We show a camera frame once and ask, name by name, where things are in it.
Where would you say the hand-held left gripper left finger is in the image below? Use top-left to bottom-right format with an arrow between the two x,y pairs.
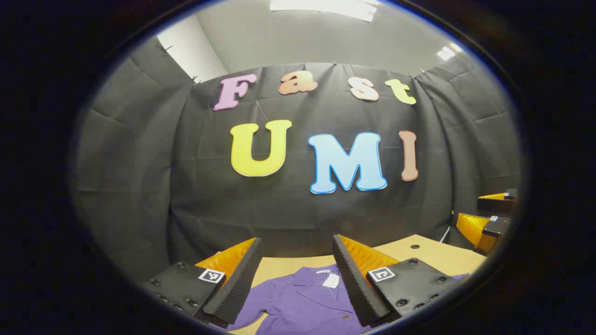
140,237 -> 262,325

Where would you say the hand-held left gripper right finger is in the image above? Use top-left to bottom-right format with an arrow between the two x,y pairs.
332,234 -> 466,327

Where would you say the purple button shirt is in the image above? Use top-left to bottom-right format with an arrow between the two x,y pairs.
226,264 -> 470,334

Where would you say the black backdrop cloth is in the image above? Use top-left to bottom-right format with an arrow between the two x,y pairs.
74,37 -> 521,280

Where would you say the small ceiling light panel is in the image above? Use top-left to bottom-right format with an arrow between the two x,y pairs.
437,43 -> 462,61

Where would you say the long ceiling light panel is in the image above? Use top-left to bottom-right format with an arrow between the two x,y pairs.
270,0 -> 378,22

